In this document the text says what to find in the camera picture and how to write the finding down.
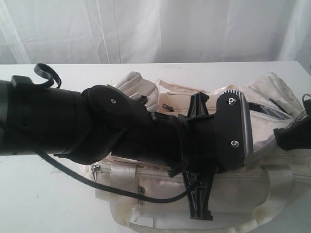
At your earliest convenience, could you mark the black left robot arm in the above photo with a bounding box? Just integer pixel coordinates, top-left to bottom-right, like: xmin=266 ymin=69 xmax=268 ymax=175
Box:
xmin=0 ymin=76 xmax=218 ymax=220

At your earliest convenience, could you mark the cream fabric duffel bag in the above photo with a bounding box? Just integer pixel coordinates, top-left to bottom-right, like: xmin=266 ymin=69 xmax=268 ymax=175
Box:
xmin=92 ymin=72 xmax=311 ymax=233

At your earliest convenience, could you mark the white backdrop curtain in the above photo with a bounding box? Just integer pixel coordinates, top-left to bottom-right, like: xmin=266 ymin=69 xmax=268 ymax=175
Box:
xmin=0 ymin=0 xmax=311 ymax=68

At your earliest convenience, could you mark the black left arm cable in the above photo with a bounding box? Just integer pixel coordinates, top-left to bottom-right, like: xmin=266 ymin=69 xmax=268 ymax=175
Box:
xmin=11 ymin=63 xmax=188 ymax=204

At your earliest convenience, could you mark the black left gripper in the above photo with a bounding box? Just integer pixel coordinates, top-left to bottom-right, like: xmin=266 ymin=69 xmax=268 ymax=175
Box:
xmin=150 ymin=92 xmax=219 ymax=214

